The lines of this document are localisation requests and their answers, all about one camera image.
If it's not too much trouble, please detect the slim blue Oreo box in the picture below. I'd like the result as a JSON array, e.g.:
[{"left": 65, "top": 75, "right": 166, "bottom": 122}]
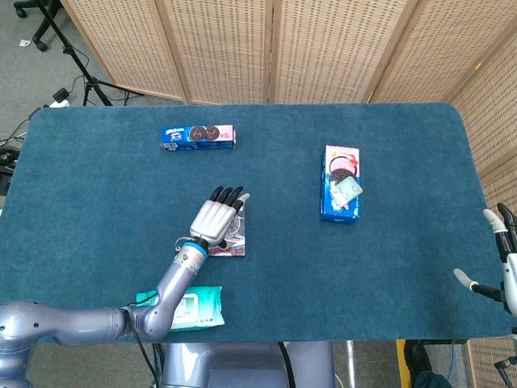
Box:
[{"left": 161, "top": 124, "right": 237, "bottom": 152}]

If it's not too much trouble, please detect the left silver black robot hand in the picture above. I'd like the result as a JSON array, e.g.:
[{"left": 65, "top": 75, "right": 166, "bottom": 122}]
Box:
[{"left": 189, "top": 185, "right": 251, "bottom": 249}]

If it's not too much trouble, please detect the black shoe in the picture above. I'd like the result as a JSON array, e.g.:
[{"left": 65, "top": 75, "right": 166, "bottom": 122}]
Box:
[{"left": 403, "top": 340, "right": 434, "bottom": 377}]

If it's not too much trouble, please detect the black office chair base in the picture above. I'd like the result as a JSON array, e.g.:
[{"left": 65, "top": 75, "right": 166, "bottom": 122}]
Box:
[{"left": 13, "top": 0, "right": 62, "bottom": 53}]

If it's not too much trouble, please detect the wide blue pink Oreo box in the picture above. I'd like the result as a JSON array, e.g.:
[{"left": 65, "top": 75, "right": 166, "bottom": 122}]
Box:
[{"left": 319, "top": 145, "right": 362, "bottom": 223}]

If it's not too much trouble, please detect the small pale green packet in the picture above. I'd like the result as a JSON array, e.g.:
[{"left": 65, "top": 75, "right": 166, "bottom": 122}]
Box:
[{"left": 332, "top": 177, "right": 364, "bottom": 208}]

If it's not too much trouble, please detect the woven wooden folding screen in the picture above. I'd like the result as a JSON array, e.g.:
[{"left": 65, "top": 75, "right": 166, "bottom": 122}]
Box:
[{"left": 60, "top": 0, "right": 517, "bottom": 388}]

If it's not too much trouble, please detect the black floor cables bundle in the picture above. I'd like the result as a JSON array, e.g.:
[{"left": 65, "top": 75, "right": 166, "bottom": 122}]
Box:
[{"left": 0, "top": 108, "right": 37, "bottom": 195}]

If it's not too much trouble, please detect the black torso cable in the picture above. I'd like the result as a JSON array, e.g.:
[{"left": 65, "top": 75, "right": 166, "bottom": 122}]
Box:
[{"left": 277, "top": 342, "right": 295, "bottom": 388}]

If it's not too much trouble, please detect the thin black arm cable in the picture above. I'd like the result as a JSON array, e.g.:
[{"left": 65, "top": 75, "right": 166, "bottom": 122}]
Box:
[{"left": 125, "top": 293, "right": 159, "bottom": 388}]

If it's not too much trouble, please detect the white table leg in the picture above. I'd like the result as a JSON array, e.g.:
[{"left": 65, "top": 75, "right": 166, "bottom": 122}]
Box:
[{"left": 344, "top": 341, "right": 357, "bottom": 388}]

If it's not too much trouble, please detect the dark palace print box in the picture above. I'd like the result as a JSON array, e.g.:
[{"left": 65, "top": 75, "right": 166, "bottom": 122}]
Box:
[{"left": 207, "top": 202, "right": 247, "bottom": 259}]

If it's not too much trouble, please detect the black tripod stand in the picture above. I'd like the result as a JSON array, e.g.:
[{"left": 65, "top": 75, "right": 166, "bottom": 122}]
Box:
[{"left": 34, "top": 0, "right": 145, "bottom": 108}]

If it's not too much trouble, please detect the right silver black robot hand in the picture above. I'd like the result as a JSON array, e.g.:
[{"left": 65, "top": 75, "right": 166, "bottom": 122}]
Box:
[{"left": 452, "top": 203, "right": 517, "bottom": 316}]

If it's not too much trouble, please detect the green wet wipes pack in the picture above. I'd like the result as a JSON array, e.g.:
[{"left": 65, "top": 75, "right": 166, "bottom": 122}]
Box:
[{"left": 134, "top": 285, "right": 226, "bottom": 334}]

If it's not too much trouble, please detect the grey-blue robot torso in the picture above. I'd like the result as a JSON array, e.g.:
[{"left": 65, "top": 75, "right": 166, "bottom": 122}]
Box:
[{"left": 160, "top": 342, "right": 337, "bottom": 388}]

